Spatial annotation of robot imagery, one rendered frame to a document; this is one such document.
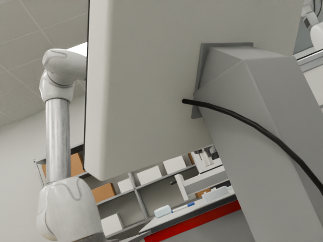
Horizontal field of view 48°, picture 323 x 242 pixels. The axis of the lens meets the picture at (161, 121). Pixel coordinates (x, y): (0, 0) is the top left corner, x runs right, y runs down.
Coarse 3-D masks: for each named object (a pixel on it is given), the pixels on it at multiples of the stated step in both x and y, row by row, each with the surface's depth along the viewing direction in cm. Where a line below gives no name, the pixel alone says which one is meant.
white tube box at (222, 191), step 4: (220, 188) 180; (224, 188) 180; (212, 192) 180; (216, 192) 180; (220, 192) 180; (224, 192) 180; (228, 192) 180; (204, 196) 179; (208, 196) 179; (212, 196) 179; (216, 196) 179; (220, 196) 179; (204, 200) 183; (208, 200) 179
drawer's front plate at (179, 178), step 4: (176, 176) 144; (180, 176) 152; (176, 180) 144; (180, 180) 144; (180, 184) 144; (180, 188) 144; (184, 188) 143; (184, 192) 143; (184, 196) 143; (188, 196) 151
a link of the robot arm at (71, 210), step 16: (48, 192) 128; (64, 192) 123; (80, 192) 125; (48, 208) 127; (64, 208) 121; (80, 208) 122; (96, 208) 127; (48, 224) 130; (64, 224) 120; (80, 224) 120; (96, 224) 124; (64, 240) 120
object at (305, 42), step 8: (304, 0) 110; (312, 0) 110; (320, 0) 110; (304, 8) 110; (312, 8) 110; (320, 8) 109; (304, 16) 110; (312, 16) 109; (320, 16) 109; (304, 24) 109; (312, 24) 109; (320, 24) 109; (304, 32) 109; (312, 32) 109; (320, 32) 108; (296, 40) 109; (304, 40) 108; (312, 40) 108; (320, 40) 108; (296, 48) 108; (304, 48) 108; (312, 48) 108; (320, 48) 108; (296, 56) 108
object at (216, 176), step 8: (216, 168) 145; (200, 176) 145; (208, 176) 145; (216, 176) 144; (224, 176) 144; (184, 184) 145; (192, 184) 145; (200, 184) 145; (208, 184) 144; (216, 184) 144; (192, 192) 144
